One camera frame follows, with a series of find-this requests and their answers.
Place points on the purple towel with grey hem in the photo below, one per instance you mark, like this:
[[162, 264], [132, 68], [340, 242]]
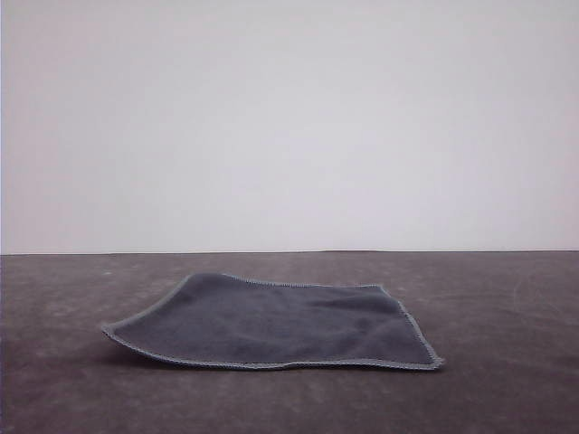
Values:
[[271, 325]]

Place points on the grey table cloth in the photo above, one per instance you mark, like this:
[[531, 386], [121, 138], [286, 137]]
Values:
[[497, 370]]

